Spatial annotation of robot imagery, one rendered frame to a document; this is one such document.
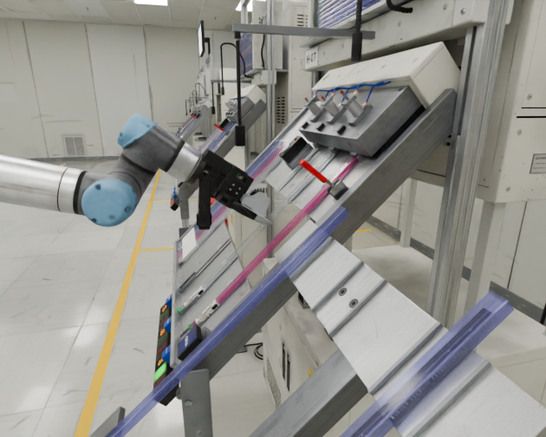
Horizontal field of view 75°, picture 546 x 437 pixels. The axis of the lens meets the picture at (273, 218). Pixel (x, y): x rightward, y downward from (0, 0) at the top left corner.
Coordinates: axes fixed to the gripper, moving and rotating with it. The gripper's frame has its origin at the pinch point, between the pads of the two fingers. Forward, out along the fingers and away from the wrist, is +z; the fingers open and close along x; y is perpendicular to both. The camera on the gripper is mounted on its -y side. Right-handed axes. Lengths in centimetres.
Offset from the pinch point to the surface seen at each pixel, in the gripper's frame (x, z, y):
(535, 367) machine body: -21, 75, 6
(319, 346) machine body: -7.2, 27.7, -18.8
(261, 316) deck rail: -21.0, 1.9, -12.5
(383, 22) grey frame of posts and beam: 0, -3, 51
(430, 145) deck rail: -21.0, 10.4, 30.2
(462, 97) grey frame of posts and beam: -22.5, 9.1, 39.1
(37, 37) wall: 860, -342, -29
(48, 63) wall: 860, -304, -64
